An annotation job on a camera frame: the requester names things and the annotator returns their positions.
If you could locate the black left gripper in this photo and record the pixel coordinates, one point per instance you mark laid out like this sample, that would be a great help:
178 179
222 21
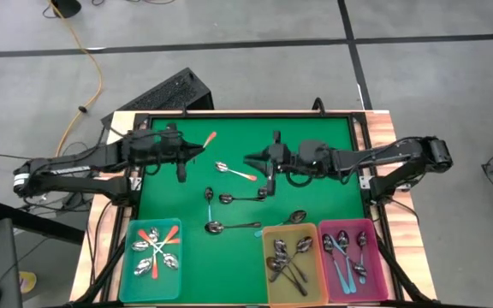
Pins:
161 147

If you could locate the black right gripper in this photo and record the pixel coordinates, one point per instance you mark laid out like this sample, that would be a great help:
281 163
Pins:
287 158

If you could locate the metal spoon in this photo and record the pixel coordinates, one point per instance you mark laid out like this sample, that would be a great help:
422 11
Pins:
226 198

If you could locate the pile of metal cutlery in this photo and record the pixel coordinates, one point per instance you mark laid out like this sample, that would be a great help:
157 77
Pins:
214 227

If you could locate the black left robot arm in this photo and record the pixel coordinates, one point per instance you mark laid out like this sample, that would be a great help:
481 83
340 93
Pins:
79 188

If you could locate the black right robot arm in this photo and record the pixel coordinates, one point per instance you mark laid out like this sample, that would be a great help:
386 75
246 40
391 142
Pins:
392 154

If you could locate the black computer tower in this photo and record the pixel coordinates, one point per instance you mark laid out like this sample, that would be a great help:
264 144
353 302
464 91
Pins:
174 92

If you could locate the green table mat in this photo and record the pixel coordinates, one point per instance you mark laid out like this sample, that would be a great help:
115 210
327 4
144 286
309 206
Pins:
229 274

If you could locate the orange plastic bin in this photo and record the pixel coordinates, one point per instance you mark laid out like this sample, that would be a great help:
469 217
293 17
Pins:
276 295

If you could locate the teal plastic bin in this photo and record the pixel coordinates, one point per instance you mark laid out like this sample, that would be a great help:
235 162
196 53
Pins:
152 291

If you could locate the black support strut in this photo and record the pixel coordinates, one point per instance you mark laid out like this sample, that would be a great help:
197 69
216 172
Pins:
37 222
101 271
400 272

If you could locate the pink plastic bin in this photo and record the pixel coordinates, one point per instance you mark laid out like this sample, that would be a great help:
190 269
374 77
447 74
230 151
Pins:
377 256

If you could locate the black round stand base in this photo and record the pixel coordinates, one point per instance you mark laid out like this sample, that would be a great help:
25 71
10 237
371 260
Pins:
67 6

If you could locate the yellow purple floor sticker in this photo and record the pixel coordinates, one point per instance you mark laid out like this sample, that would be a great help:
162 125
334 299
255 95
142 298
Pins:
28 282

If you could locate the black rig post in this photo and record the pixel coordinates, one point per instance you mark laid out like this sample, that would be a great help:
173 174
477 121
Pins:
320 107
183 110

